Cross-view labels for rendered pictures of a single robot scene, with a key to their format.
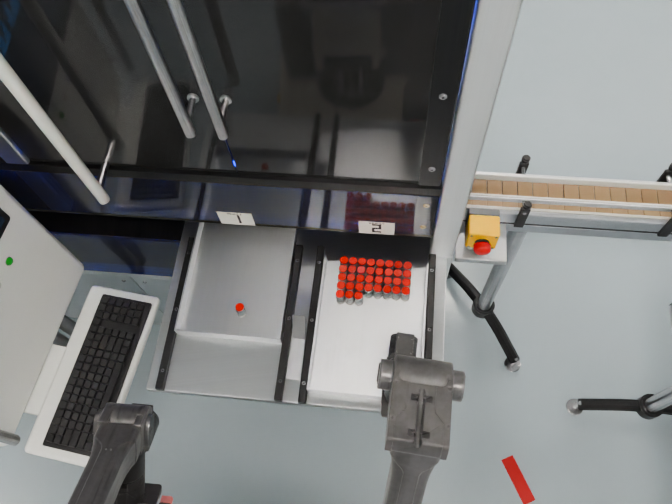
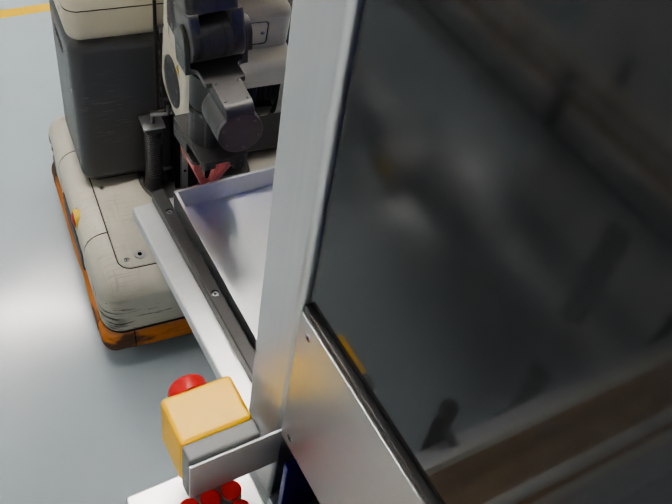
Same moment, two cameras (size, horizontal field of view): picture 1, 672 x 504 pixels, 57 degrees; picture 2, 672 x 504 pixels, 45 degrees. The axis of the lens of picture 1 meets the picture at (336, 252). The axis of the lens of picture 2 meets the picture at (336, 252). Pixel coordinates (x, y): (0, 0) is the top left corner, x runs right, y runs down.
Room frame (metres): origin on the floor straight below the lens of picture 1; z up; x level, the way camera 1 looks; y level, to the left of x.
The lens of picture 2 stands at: (0.96, -0.60, 1.70)
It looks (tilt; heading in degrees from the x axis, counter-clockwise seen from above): 47 degrees down; 130
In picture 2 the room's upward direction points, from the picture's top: 11 degrees clockwise
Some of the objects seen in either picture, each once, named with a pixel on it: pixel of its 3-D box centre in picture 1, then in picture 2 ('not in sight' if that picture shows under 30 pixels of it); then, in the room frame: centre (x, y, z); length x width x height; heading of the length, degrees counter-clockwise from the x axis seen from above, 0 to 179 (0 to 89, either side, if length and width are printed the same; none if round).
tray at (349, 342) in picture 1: (370, 326); (313, 260); (0.47, -0.06, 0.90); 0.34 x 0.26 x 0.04; 167
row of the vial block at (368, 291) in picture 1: (373, 291); not in sight; (0.56, -0.08, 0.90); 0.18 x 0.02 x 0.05; 77
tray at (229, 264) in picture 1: (239, 272); not in sight; (0.66, 0.25, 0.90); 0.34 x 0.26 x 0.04; 167
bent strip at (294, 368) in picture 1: (295, 347); not in sight; (0.44, 0.12, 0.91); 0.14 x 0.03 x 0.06; 167
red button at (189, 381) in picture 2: (482, 246); (190, 396); (0.60, -0.34, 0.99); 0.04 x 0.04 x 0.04; 77
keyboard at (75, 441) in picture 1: (98, 370); not in sight; (0.48, 0.63, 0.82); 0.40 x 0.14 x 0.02; 161
